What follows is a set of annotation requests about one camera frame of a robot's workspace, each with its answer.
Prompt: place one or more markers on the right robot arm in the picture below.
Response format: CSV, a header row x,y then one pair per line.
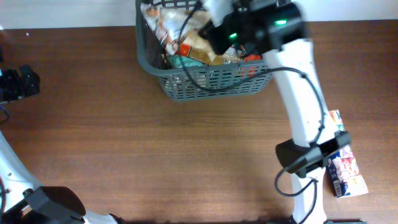
x,y
277,31

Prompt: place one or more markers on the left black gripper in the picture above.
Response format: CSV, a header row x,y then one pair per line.
x,y
18,89

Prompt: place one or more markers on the beige white snack bag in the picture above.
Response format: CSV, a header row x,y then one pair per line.
x,y
167,24

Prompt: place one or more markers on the grey plastic basket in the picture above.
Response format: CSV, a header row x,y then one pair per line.
x,y
194,83

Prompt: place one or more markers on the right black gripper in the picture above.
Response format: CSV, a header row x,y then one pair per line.
x,y
214,33

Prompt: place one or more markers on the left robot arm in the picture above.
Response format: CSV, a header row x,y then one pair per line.
x,y
24,199

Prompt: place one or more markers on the light teal snack packet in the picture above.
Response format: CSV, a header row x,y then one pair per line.
x,y
178,61

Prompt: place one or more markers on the blue Kleenex tissue pack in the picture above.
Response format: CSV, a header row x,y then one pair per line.
x,y
344,174

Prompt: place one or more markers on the yellow orange pasta packet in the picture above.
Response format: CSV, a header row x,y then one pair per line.
x,y
199,51

